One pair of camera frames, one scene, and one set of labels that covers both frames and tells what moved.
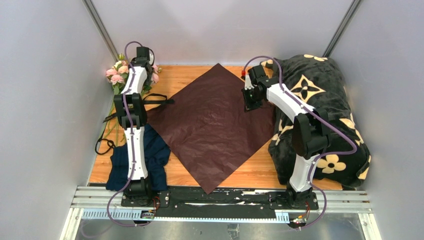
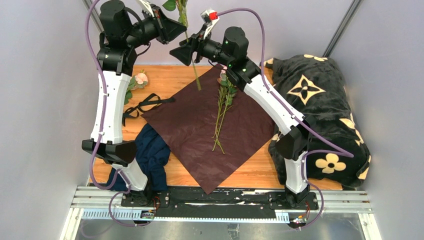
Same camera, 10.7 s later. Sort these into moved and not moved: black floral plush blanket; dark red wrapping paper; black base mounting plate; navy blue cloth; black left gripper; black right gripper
Moved: black right gripper; black left gripper
Not moved: black floral plush blanket; black base mounting plate; dark red wrapping paper; navy blue cloth
